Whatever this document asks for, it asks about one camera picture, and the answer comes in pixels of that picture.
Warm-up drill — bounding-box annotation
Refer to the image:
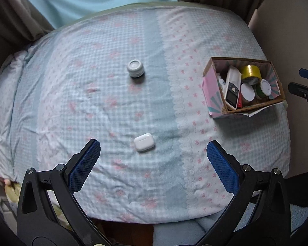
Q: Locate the green mattress cover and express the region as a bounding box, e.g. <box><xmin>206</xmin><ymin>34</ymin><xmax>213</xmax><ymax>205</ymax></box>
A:
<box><xmin>74</xmin><ymin>0</ymin><xmax>237</xmax><ymax>21</ymax></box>

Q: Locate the yellow tape roll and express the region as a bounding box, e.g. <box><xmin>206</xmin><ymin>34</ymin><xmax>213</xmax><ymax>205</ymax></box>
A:
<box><xmin>240</xmin><ymin>65</ymin><xmax>260</xmax><ymax>85</ymax></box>

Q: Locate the white earbud case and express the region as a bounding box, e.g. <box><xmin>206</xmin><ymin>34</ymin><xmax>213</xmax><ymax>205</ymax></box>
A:
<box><xmin>134</xmin><ymin>133</ymin><xmax>156</xmax><ymax>153</ymax></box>

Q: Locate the white pill bottle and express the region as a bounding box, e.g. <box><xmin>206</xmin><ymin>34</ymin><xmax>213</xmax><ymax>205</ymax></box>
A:
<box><xmin>216</xmin><ymin>73</ymin><xmax>228</xmax><ymax>93</ymax></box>

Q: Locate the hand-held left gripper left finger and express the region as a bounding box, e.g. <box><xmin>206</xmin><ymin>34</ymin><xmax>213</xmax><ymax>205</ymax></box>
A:
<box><xmin>17</xmin><ymin>139</ymin><xmax>111</xmax><ymax>246</ymax></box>

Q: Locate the white handheld device black screen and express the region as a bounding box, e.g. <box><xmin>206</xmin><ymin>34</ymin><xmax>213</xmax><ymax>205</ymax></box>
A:
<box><xmin>224</xmin><ymin>66</ymin><xmax>242</xmax><ymax>109</ymax></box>

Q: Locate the pale round lidded jar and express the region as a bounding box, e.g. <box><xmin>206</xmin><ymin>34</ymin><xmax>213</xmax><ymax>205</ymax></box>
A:
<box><xmin>127</xmin><ymin>59</ymin><xmax>146</xmax><ymax>78</ymax></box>

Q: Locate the pink patterned cardboard box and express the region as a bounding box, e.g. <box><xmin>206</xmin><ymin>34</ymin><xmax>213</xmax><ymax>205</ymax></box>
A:
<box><xmin>202</xmin><ymin>57</ymin><xmax>286</xmax><ymax>119</ymax></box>

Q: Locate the white-lidded brown jar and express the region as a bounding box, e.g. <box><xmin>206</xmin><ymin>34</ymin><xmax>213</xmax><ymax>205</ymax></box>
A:
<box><xmin>240</xmin><ymin>83</ymin><xmax>256</xmax><ymax>106</ymax></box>

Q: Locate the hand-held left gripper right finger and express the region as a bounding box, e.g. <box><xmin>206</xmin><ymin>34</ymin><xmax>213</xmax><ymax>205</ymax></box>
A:
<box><xmin>196</xmin><ymin>140</ymin><xmax>290</xmax><ymax>246</ymax></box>

